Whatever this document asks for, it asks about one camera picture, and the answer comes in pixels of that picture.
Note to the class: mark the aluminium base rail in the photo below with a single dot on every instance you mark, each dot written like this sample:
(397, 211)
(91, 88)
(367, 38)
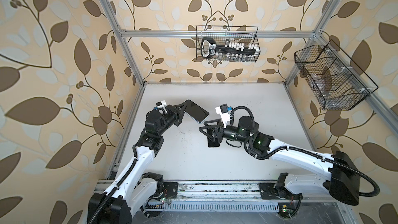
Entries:
(227, 196)

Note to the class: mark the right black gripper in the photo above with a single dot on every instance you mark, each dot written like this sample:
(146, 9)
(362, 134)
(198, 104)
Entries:
(218, 131)

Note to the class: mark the back wire basket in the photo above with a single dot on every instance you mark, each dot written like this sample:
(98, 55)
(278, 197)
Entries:
(243, 34)

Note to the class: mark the black smartphone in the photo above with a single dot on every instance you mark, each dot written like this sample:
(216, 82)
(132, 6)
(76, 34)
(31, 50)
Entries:
(195, 111)

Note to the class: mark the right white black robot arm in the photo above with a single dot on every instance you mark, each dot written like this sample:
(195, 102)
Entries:
(329, 174)

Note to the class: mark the wire basket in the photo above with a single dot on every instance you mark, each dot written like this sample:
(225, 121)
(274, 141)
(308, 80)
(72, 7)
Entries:
(243, 34)
(338, 82)

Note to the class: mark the right wire basket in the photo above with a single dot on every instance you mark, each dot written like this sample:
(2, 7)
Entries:
(338, 82)

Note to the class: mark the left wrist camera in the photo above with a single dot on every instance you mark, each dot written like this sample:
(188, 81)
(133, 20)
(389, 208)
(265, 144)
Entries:
(161, 104)

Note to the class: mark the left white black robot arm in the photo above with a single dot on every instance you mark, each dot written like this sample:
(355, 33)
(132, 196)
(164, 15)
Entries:
(133, 187)

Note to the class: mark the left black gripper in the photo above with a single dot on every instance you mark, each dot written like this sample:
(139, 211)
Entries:
(179, 113)

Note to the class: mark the black phone case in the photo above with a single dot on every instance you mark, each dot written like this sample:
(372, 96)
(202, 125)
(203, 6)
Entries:
(213, 142)

